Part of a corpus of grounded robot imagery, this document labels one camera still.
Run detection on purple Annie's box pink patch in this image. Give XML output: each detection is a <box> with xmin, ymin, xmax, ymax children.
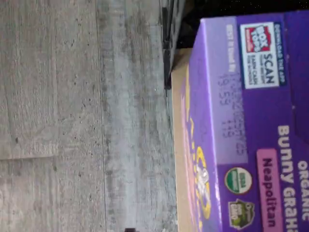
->
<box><xmin>183</xmin><ymin>9</ymin><xmax>309</xmax><ymax>232</ymax></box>

